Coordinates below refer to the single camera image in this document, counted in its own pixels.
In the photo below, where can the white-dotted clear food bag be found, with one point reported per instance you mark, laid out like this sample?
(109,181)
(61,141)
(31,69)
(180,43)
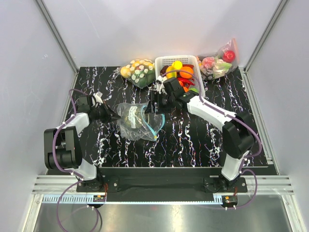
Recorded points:
(140,72)

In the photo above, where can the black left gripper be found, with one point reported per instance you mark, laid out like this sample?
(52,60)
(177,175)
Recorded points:
(110,115)

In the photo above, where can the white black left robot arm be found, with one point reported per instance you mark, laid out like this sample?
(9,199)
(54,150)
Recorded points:
(62,149)

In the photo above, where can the yellow fake pear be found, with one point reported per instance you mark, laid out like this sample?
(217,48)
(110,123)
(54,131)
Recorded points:
(177,65)

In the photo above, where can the aluminium frame rail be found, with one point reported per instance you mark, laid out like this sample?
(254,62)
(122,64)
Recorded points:
(278,70)
(36,198)

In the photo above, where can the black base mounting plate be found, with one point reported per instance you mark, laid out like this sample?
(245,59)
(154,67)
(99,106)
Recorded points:
(184,183)

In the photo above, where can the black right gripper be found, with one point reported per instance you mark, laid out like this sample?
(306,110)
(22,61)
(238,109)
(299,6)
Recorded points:
(155,97)

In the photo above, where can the aluminium frame rail left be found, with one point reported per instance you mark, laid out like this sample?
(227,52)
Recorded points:
(36,198)

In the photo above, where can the red fake apple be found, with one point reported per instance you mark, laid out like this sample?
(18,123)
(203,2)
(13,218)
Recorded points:
(229,56)

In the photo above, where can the clear blue-zip food bag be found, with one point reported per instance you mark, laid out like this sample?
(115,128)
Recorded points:
(152,125)

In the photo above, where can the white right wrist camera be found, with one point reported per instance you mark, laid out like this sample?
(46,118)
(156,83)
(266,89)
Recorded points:
(159,85)

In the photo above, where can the pink-dotted clear food bag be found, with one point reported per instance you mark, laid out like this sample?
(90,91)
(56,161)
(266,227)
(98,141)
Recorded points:
(213,67)

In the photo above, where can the aluminium frame rail right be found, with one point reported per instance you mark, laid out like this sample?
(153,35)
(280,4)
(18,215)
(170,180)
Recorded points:
(278,70)

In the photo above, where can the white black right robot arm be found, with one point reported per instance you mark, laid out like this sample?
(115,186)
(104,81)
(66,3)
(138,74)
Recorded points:
(238,137)

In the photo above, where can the white slotted cable duct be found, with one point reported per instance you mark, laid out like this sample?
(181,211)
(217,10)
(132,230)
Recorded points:
(99,199)

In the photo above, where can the green netted fake melon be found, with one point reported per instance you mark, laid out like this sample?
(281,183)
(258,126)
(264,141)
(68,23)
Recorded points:
(133,117)

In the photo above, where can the green fake custard apple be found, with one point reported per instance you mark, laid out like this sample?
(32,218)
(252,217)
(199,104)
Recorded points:
(193,89)

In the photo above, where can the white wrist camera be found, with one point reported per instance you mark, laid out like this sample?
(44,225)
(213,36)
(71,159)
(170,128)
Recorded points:
(97,100)
(159,85)

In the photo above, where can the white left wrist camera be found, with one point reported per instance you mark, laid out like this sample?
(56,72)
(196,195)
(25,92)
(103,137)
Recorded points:
(97,100)

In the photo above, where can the red fake chili pepper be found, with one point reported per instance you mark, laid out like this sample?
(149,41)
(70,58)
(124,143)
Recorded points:
(185,82)

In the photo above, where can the dark brown fake passionfruit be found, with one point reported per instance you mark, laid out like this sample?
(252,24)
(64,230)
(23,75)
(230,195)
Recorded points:
(163,70)

